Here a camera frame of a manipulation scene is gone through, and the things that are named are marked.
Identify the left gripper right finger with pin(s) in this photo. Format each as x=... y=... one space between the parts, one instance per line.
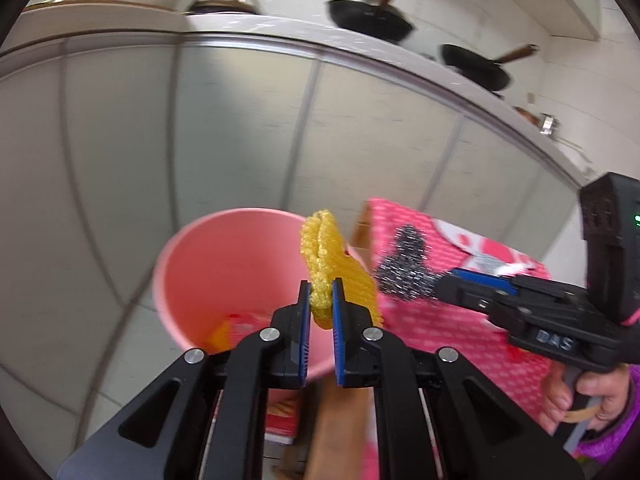
x=367 y=356

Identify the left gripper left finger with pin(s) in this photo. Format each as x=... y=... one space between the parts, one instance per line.
x=274 y=357

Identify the dark steel wool scrubber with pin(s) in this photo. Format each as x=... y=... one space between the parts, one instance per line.
x=403 y=271

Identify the yellow foam fruit net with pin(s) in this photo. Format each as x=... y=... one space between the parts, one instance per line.
x=327 y=258

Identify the silver glitter sponge cloth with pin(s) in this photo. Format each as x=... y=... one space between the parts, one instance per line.
x=487 y=263

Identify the pink plastic trash bucket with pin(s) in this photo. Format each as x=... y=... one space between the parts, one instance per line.
x=236 y=261

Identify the kitchen counter cabinet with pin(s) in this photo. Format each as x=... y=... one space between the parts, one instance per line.
x=121 y=123

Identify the right hand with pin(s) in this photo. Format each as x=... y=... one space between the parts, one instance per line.
x=557 y=398

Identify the red book under bucket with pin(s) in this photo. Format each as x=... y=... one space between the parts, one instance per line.
x=282 y=417

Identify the pink polka dot cloth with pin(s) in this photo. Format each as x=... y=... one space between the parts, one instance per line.
x=428 y=324

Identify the purple right sleeve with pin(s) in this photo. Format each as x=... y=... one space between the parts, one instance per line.
x=603 y=447

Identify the steel cup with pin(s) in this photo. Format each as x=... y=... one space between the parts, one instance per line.
x=548 y=125

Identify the copper bowl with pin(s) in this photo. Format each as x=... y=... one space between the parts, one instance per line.
x=530 y=117

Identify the right black wok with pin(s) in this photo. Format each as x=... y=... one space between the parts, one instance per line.
x=486 y=72

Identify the black wok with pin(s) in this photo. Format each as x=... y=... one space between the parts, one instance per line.
x=374 y=18
x=486 y=72

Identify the left black wok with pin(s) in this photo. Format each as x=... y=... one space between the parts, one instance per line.
x=374 y=18

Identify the dark induction cooker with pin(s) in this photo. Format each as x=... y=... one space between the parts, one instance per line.
x=222 y=6

